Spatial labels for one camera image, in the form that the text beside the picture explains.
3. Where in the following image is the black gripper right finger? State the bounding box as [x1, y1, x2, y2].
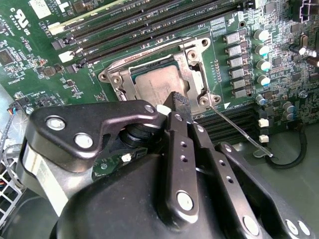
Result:
[178, 94, 316, 239]

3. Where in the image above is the metal CPU socket cover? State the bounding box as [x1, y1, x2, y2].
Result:
[111, 43, 211, 110]

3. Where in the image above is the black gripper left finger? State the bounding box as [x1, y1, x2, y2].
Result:
[17, 91, 201, 228]

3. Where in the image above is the silver CPU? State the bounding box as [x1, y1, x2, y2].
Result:
[129, 62, 192, 105]

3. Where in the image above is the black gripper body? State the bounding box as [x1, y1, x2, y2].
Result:
[48, 153, 236, 239]

